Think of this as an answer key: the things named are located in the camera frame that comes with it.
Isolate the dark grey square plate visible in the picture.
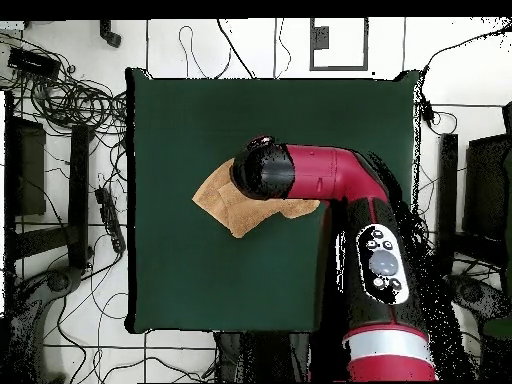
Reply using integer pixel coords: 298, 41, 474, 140
310, 25, 330, 50

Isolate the tan terry towel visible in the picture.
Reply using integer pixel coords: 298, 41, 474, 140
191, 157, 322, 240

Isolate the dark green table cloth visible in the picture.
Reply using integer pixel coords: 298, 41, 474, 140
124, 66, 421, 336

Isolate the black rectangular box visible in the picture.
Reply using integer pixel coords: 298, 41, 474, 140
7, 46, 62, 79

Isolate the thin looped black cable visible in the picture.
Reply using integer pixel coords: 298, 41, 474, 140
178, 25, 233, 80

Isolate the tangled black cable bundle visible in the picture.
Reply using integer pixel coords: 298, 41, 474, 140
0, 31, 129, 139

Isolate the black cabinet panel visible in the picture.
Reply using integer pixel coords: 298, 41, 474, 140
462, 133, 512, 241
3, 90, 47, 281

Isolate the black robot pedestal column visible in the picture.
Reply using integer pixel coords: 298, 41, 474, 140
215, 331, 312, 383

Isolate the black plug adapter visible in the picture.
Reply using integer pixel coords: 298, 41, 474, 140
419, 99, 437, 125

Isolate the thick black cable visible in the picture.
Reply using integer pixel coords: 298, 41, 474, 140
216, 18, 257, 80

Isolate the long black power strip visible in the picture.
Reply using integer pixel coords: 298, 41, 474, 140
94, 187, 126, 254

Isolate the black angled object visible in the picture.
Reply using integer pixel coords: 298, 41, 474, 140
98, 19, 122, 48

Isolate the grey rectangular frame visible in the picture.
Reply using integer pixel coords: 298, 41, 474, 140
309, 17, 369, 72

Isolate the black stand bar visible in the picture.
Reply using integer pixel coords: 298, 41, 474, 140
67, 124, 95, 270
434, 133, 459, 276

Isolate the grey chair base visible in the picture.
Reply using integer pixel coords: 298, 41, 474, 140
447, 273, 512, 321
11, 265, 85, 383

